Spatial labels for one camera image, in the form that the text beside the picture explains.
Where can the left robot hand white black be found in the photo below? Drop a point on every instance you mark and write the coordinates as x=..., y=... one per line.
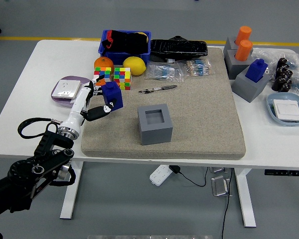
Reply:
x=77, y=107

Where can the blue square seal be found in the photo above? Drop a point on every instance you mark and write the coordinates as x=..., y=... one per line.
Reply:
x=256, y=71
x=113, y=93

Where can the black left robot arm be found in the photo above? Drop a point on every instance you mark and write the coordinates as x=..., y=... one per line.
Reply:
x=22, y=174

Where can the grey seal holder box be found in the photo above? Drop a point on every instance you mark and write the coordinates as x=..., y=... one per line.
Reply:
x=229, y=44
x=155, y=134
x=235, y=67
x=246, y=88

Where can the orange cylinder seal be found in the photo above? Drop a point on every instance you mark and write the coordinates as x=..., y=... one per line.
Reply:
x=244, y=33
x=243, y=51

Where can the purple tray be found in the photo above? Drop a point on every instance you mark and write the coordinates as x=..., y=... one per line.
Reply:
x=77, y=77

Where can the colourful puzzle cube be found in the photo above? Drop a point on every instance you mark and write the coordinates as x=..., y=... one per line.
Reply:
x=102, y=72
x=124, y=81

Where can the orange fruit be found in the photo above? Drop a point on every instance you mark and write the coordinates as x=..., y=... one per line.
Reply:
x=103, y=62

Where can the blue plastic bin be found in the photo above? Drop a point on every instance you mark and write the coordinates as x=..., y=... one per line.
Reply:
x=114, y=58

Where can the yellow lemon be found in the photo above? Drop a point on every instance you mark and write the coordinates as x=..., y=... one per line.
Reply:
x=134, y=65

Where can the black cloth with red trim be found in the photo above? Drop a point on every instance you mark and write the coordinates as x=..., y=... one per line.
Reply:
x=129, y=42

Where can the white table leg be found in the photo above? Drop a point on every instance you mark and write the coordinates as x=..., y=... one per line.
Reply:
x=71, y=194
x=245, y=199

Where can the black pen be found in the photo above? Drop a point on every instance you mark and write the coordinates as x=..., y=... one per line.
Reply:
x=164, y=87

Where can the bag of blue resistors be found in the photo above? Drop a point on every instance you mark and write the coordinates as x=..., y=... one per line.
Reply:
x=164, y=72

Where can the yellow item in bin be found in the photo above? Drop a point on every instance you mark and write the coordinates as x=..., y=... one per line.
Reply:
x=146, y=37

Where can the white power strip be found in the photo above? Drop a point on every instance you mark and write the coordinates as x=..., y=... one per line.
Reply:
x=159, y=174

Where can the black plastic-wrapped part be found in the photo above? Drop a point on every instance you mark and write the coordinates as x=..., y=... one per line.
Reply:
x=179, y=48

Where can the grey-brown mat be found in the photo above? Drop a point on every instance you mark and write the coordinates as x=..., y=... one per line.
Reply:
x=201, y=119

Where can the bag of brown resistors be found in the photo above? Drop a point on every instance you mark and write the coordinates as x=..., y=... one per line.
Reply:
x=196, y=67

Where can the black capacitor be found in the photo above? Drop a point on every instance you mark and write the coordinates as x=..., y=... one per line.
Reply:
x=288, y=74
x=282, y=63
x=280, y=72
x=278, y=84
x=286, y=87

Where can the light blue tray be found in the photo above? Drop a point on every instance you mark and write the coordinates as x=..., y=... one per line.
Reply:
x=284, y=95

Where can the black table control panel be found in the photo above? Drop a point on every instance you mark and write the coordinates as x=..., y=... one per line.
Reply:
x=284, y=172

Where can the white wall socket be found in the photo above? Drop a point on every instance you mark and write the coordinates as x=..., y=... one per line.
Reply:
x=64, y=88

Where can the metal bracket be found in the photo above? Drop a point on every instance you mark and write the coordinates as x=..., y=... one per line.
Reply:
x=220, y=186
x=218, y=170

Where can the white switch panel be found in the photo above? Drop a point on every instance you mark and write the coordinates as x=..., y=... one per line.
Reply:
x=287, y=109

